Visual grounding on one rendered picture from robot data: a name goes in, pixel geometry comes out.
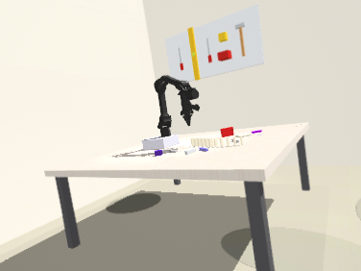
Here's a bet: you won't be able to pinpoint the red rectangular block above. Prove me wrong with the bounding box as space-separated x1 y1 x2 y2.
220 127 234 137

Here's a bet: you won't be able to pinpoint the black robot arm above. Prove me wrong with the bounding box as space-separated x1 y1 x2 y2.
154 75 200 137

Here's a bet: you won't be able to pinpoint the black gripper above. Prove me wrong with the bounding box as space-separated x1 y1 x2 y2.
180 101 194 126

